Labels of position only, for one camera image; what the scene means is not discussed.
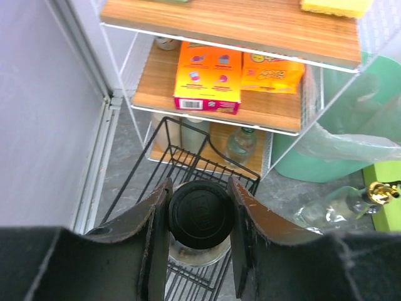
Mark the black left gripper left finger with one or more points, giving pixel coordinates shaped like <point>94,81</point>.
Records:
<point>123,259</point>

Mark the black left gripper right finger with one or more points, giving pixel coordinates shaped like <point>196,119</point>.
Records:
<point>274,259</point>

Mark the sauce bottle with black cap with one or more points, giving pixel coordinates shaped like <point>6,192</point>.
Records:
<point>200,219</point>

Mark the glass bottle with gold pourer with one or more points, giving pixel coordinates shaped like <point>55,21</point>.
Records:
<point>340,208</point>

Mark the clear bottle on bottom shelf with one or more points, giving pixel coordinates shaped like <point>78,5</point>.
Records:
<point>240,146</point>

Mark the green plastic tub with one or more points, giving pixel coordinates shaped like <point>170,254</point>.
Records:
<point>383,182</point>

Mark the teal trash bin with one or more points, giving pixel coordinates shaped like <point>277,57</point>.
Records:
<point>290,163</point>

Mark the clear plastic bin liner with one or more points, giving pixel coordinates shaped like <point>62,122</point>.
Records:
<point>363,124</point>

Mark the orange cheese snack bag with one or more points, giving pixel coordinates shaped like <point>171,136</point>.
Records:
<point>267,74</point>

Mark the orange pink box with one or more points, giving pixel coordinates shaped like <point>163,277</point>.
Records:
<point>208,79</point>

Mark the yellow sponge pack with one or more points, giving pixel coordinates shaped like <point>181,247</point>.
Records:
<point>344,8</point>

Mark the black wire dish rack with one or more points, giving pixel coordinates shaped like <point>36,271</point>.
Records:
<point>191,274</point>

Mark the white wire shelf rack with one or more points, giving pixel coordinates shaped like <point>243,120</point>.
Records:
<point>313,75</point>

